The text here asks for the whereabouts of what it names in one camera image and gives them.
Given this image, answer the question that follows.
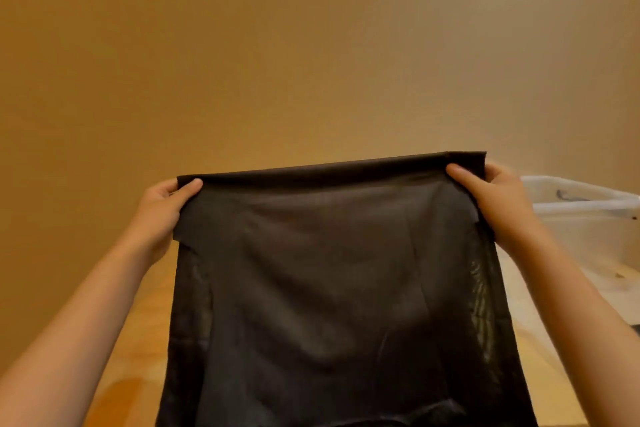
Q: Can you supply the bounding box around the person's right hand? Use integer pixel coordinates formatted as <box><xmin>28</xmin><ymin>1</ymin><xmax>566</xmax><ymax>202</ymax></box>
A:
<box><xmin>445</xmin><ymin>162</ymin><xmax>543</xmax><ymax>256</ymax></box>

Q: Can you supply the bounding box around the person's left hand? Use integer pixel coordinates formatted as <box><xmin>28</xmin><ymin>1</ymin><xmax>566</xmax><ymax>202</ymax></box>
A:
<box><xmin>126</xmin><ymin>177</ymin><xmax>204</xmax><ymax>266</ymax></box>

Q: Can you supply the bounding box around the black sheer garment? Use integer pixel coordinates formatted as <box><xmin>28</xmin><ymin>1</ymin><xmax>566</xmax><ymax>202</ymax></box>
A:
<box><xmin>155</xmin><ymin>151</ymin><xmax>538</xmax><ymax>427</ymax></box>

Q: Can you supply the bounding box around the person's right forearm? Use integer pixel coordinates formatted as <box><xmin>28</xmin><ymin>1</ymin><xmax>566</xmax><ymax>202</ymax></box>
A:
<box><xmin>515</xmin><ymin>232</ymin><xmax>640</xmax><ymax>427</ymax></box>

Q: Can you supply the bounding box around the person's left forearm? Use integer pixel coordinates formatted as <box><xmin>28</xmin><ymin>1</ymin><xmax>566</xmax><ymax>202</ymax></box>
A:
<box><xmin>0</xmin><ymin>238</ymin><xmax>152</xmax><ymax>427</ymax></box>

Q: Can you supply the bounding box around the clear plastic storage bin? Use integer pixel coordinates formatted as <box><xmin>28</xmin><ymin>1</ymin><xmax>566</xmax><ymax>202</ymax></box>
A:
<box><xmin>496</xmin><ymin>175</ymin><xmax>640</xmax><ymax>362</ymax></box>

